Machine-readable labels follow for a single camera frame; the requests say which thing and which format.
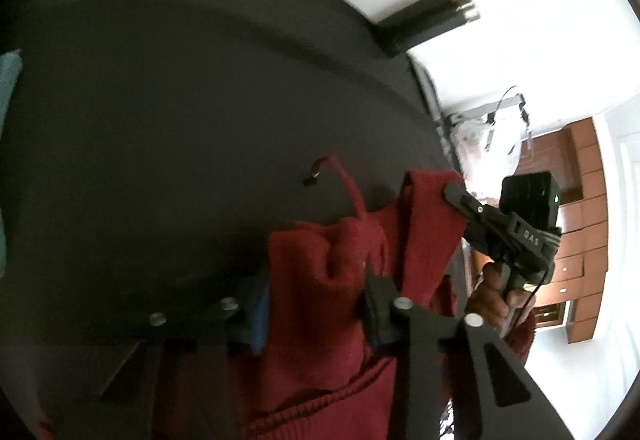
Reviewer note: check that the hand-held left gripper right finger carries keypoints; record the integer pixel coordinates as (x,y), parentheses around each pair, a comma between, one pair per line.
(380,315)

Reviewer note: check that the teal cloth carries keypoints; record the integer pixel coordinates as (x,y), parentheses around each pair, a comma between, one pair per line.
(7,85)

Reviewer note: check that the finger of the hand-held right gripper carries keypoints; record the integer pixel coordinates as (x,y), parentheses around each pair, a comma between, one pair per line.
(475,210)

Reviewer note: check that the black metal frame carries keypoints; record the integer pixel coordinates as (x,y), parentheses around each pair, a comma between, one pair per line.
(505,103)

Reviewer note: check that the person's right hand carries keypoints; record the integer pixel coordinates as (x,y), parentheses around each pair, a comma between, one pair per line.
(487,300)

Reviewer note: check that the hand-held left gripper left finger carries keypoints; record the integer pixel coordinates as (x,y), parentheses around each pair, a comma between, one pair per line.
(257,315)

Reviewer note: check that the red knit sweater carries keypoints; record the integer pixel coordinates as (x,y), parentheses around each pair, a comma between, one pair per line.
(320,295)

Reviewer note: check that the black thermos bottle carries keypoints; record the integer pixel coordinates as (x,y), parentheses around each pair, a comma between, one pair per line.
(425,18)

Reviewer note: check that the white plastic bag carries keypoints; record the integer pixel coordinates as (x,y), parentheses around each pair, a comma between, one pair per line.
(495,155)

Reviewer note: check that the brown wooden cabinet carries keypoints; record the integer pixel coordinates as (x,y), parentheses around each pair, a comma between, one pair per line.
(585,245)

